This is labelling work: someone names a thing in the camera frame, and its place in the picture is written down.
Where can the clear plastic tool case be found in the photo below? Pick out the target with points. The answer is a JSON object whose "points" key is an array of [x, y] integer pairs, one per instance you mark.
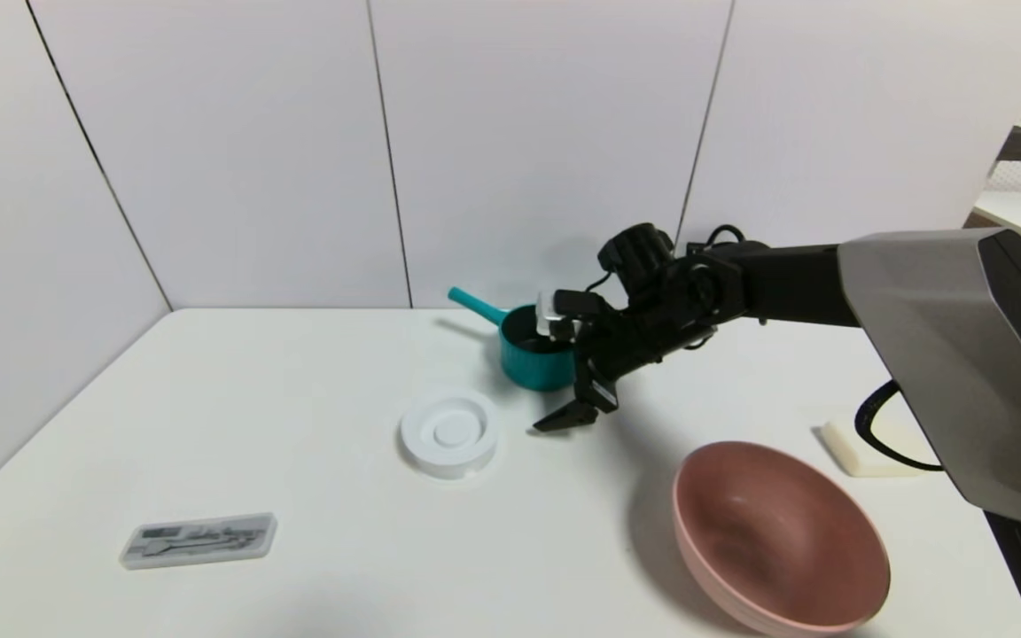
{"points": [[198, 540]]}

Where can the pink bowl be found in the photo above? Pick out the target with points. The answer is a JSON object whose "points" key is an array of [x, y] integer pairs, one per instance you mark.
{"points": [[776, 532]]}

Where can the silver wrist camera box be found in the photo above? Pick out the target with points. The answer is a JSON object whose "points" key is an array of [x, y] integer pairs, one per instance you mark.
{"points": [[555, 312]]}

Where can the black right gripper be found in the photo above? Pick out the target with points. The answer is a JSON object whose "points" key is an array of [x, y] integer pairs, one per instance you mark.
{"points": [[596, 386]]}

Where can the cream soap bar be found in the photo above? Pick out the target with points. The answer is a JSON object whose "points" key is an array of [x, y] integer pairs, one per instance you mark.
{"points": [[847, 452]]}

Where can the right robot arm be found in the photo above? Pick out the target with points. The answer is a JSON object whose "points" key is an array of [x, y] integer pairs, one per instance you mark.
{"points": [[918, 337]]}

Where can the small black wall bracket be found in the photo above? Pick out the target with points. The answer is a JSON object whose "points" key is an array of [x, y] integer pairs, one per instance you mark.
{"points": [[1016, 143]]}

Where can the white round plastic lid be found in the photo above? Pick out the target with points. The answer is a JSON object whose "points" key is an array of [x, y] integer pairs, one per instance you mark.
{"points": [[448, 432]]}

